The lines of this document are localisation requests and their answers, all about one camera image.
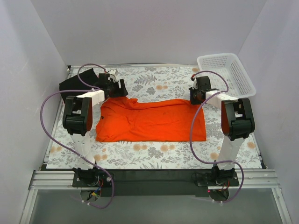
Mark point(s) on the folded black t shirt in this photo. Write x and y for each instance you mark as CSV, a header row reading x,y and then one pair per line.
x,y
74,84

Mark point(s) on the white plastic basket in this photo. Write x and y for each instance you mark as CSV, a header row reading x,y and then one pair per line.
x,y
231,69

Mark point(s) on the aluminium frame rail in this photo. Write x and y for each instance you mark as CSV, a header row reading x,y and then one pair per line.
x,y
250,179

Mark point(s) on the orange t shirt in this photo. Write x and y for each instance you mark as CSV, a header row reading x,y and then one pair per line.
x,y
126,119

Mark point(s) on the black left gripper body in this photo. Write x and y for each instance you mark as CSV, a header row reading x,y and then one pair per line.
x,y
118,88

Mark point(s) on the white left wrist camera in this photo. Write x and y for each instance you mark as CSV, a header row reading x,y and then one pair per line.
x,y
113,74

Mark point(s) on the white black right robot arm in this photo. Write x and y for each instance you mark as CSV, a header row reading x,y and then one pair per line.
x,y
237,120

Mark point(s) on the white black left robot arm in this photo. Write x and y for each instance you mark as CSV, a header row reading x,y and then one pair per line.
x,y
78,113

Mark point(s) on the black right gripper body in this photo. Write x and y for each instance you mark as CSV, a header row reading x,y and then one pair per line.
x,y
194,96

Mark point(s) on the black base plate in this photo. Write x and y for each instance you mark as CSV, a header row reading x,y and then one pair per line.
x,y
153,182

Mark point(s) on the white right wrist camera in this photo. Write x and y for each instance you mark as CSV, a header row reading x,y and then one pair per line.
x,y
194,79

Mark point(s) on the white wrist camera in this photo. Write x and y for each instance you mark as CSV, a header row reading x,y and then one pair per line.
x,y
113,74
194,79

